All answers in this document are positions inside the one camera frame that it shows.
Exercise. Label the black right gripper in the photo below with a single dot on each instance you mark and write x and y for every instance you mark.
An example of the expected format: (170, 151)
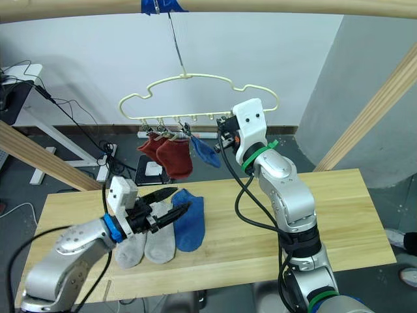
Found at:
(229, 125)

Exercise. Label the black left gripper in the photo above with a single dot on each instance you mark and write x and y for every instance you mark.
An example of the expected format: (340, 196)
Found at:
(141, 218)

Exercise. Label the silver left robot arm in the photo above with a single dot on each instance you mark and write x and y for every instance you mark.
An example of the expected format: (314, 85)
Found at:
(75, 243)

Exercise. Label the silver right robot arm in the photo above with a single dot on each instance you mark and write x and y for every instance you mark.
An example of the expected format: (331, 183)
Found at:
(286, 186)

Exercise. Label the blue sock with clip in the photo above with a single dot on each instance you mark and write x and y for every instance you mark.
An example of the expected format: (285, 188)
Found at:
(203, 151)

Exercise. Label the metal hanger clip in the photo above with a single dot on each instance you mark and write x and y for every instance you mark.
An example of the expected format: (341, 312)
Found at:
(164, 129)
(147, 128)
(186, 128)

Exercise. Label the cream plastic clip hanger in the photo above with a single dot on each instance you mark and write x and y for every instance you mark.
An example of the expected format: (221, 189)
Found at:
(187, 76)

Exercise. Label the metal hanger hook rod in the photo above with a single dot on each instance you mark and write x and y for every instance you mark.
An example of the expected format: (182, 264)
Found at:
(176, 45)

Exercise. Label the white tube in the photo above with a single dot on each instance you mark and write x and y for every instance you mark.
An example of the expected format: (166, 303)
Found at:
(208, 134)

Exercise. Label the blue ankle sock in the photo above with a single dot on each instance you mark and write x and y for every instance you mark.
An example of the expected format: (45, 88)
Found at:
(190, 228)

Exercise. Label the black floor mat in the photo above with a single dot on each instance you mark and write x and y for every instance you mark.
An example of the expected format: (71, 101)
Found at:
(140, 177)

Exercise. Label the small white box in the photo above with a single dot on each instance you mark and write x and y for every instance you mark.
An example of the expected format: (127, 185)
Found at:
(153, 169)

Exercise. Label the green zip tie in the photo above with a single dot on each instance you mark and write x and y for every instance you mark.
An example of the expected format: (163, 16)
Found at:
(257, 155)

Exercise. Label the grey sock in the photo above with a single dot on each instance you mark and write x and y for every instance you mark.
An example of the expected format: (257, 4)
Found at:
(159, 247)
(130, 252)

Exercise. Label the large red sock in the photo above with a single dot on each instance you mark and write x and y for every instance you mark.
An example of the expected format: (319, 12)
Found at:
(174, 159)

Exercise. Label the small red sock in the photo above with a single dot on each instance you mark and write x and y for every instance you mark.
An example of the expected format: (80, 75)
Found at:
(150, 148)

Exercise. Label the white power strip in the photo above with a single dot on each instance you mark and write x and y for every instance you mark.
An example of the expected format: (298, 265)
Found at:
(103, 169)

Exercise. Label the blue tape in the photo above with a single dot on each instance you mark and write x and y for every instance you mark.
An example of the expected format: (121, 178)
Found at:
(150, 6)

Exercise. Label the white desk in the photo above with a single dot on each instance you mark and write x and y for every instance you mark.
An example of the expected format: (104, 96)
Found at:
(31, 101)

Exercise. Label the black desk mat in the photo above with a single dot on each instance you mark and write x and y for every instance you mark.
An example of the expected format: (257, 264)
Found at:
(16, 98)

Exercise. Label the grey shoe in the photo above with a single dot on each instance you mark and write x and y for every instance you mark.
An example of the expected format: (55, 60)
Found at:
(395, 237)
(410, 276)

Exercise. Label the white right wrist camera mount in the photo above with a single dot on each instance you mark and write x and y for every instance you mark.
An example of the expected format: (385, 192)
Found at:
(251, 130)

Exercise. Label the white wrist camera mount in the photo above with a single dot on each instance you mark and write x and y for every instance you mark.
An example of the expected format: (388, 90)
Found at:
(121, 194)
(251, 130)

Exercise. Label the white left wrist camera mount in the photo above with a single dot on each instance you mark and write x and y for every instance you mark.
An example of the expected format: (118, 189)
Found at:
(121, 194)

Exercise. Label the horizontal wooden frame beam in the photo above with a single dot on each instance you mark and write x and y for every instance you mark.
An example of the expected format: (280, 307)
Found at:
(260, 5)

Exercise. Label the diagonal wooden frame brace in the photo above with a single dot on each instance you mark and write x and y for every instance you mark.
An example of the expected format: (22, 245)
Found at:
(39, 153)

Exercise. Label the light wooden frame post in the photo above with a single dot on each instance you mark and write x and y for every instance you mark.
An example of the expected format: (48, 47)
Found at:
(374, 107)

